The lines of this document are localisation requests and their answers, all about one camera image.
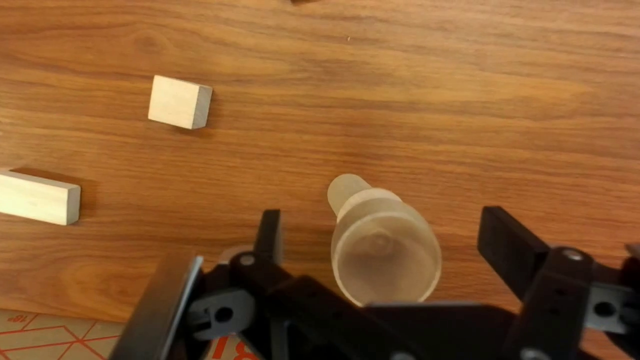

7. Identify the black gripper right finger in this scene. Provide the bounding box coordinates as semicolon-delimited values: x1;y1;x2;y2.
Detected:
476;204;595;360

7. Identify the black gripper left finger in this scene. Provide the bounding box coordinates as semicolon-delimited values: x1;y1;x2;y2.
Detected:
228;205;362;323

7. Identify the light wooden square block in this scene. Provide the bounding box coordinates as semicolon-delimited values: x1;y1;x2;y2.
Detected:
146;72;215;132

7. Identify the long rectangular wooden block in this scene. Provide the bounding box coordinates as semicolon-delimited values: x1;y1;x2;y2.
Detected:
0;168;84;227

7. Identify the cardboard box with red print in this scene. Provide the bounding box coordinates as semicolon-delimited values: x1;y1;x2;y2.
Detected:
0;305;259;360

